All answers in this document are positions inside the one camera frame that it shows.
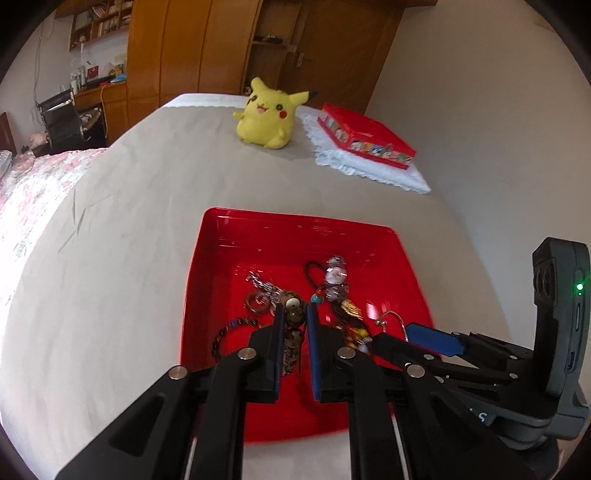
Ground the red cartoon print tin box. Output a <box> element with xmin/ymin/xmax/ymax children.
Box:
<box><xmin>317</xmin><ymin>102</ymin><xmax>417</xmax><ymax>169</ymax></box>

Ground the brown large bead bracelet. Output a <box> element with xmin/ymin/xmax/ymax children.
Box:
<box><xmin>276</xmin><ymin>290</ymin><xmax>308</xmax><ymax>376</ymax></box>

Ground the wooden bookshelf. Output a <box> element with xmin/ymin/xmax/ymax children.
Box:
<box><xmin>68</xmin><ymin>0</ymin><xmax>136</xmax><ymax>52</ymax></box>

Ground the dark wooden headboard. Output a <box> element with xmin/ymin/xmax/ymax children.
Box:
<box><xmin>0</xmin><ymin>111</ymin><xmax>20</xmax><ymax>158</ymax></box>

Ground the wooden wardrobe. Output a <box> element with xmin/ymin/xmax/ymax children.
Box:
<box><xmin>126</xmin><ymin>0</ymin><xmax>305</xmax><ymax>121</ymax></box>

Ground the silver chain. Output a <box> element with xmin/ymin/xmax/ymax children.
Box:
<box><xmin>246</xmin><ymin>271</ymin><xmax>286</xmax><ymax>302</ymax></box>

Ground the yellow plush toy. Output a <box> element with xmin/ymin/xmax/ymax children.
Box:
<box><xmin>232</xmin><ymin>76</ymin><xmax>310</xmax><ymax>151</ymax></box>

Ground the black office chair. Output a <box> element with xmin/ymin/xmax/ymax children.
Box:
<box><xmin>35</xmin><ymin>89</ymin><xmax>94</xmax><ymax>154</ymax></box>

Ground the silver hoop earring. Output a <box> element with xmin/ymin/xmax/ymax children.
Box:
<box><xmin>375</xmin><ymin>309</ymin><xmax>410</xmax><ymax>341</ymax></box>

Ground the white lace cloth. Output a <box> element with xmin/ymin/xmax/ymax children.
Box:
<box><xmin>297</xmin><ymin>113</ymin><xmax>433</xmax><ymax>195</ymax></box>

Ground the wooden door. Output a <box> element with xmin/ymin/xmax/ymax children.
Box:
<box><xmin>281</xmin><ymin>0</ymin><xmax>403</xmax><ymax>117</ymax></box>

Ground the brown and gold bracelet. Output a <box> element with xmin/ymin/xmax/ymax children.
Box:
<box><xmin>329</xmin><ymin>298</ymin><xmax>376</xmax><ymax>357</ymax></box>

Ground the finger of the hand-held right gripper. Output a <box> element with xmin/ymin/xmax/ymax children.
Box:
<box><xmin>372</xmin><ymin>332</ymin><xmax>533</xmax><ymax>403</ymax></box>
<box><xmin>406</xmin><ymin>322</ymin><xmax>537</xmax><ymax>371</ymax></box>

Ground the beige table cover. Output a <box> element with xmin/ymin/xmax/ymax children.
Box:
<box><xmin>0</xmin><ymin>92</ymin><xmax>513</xmax><ymax>480</ymax></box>

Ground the red plastic tray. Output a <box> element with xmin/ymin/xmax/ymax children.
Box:
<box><xmin>178</xmin><ymin>206</ymin><xmax>437</xmax><ymax>446</ymax></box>

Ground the brown ring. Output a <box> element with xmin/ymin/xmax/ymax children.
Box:
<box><xmin>245</xmin><ymin>292</ymin><xmax>271</xmax><ymax>316</ymax></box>

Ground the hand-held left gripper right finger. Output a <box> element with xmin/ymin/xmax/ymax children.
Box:
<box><xmin>305</xmin><ymin>305</ymin><xmax>539</xmax><ymax>480</ymax></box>

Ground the wooden desk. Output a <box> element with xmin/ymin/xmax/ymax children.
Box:
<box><xmin>73</xmin><ymin>78</ymin><xmax>130</xmax><ymax>146</ymax></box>

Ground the pink floral blanket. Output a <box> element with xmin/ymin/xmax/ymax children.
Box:
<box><xmin>0</xmin><ymin>147</ymin><xmax>110</xmax><ymax>308</ymax></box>

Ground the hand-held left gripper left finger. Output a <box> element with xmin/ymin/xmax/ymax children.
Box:
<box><xmin>54</xmin><ymin>305</ymin><xmax>287</xmax><ymax>480</ymax></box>

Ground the charm keychain with black cord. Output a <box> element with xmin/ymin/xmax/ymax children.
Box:
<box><xmin>303</xmin><ymin>255</ymin><xmax>350</xmax><ymax>306</ymax></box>

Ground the dark small bead bracelet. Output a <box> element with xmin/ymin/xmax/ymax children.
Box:
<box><xmin>212</xmin><ymin>318</ymin><xmax>265</xmax><ymax>361</ymax></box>

